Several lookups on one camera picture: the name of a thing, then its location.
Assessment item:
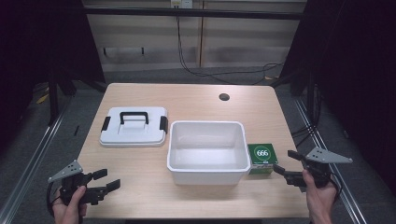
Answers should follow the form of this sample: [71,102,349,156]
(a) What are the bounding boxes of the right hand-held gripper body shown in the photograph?
[283,147,354,189]

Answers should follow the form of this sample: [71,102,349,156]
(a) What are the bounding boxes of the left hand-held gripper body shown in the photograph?
[47,160,108,206]

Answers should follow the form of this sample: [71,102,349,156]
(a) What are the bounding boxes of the green and white box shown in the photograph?
[247,143,279,175]

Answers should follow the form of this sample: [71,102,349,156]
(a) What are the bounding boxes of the white lid with black handle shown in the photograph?
[99,106,169,148]

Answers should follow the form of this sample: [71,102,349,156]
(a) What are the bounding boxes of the white plastic storage bin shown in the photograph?
[166,120,252,187]

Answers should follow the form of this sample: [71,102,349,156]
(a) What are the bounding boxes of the person's left hand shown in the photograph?
[51,186,89,224]

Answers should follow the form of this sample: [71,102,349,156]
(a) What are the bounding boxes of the person's right hand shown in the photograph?
[302,169,339,217]

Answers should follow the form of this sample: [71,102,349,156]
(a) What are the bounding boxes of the black stand leg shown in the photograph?
[290,69,317,127]
[47,73,78,127]

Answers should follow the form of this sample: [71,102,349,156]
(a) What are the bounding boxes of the yellow floor tape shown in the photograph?
[35,92,50,105]

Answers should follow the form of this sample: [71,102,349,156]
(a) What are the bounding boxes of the black curtain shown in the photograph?
[278,0,396,197]
[0,0,106,157]

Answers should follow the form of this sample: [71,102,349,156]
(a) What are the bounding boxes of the black horizontal bar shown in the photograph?
[83,7,307,21]

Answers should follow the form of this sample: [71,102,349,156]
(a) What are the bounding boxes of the metal floor rail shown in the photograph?
[0,102,73,224]
[293,97,370,224]

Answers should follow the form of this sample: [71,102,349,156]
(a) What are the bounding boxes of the black floor cables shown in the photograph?
[290,83,325,148]

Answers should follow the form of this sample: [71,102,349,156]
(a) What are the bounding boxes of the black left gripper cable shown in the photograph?
[46,181,64,217]

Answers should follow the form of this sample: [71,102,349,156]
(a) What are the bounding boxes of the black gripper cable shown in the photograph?
[329,172,343,202]
[46,181,64,217]

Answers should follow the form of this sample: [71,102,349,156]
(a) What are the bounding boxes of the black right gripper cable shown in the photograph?
[329,172,343,202]

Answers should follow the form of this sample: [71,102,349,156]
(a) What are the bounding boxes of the long black wall cable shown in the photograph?
[176,16,284,86]

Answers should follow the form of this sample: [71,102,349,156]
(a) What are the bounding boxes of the white wall power outlet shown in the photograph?
[170,0,193,9]

